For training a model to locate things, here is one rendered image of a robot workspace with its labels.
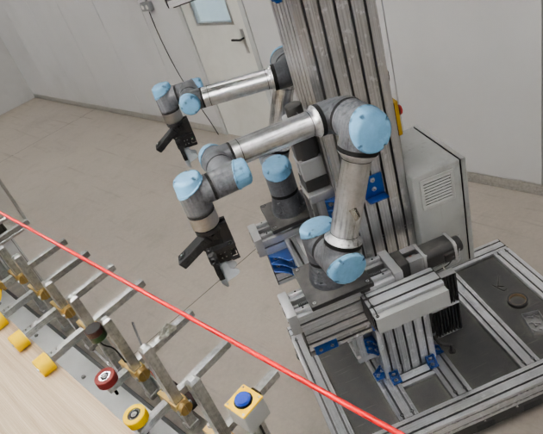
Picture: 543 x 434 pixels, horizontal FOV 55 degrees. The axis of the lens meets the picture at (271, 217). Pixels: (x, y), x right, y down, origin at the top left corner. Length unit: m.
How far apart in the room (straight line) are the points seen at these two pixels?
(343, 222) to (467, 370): 1.22
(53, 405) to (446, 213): 1.58
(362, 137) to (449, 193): 0.66
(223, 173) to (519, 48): 2.40
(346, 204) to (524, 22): 2.08
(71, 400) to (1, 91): 8.87
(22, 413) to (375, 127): 1.59
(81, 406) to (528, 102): 2.87
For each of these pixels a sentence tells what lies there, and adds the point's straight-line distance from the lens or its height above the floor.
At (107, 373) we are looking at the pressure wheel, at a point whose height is 0.90.
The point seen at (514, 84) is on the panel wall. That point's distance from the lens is 3.50.
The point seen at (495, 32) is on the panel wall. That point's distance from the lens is 3.42.
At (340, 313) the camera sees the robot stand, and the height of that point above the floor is 0.92.
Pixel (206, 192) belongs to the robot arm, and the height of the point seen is 1.62.
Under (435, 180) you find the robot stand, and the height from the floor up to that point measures 1.19.
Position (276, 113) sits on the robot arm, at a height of 1.42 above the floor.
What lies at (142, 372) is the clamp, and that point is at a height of 0.86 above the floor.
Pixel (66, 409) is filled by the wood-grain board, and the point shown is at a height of 0.90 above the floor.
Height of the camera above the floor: 2.23
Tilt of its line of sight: 33 degrees down
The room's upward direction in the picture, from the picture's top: 20 degrees counter-clockwise
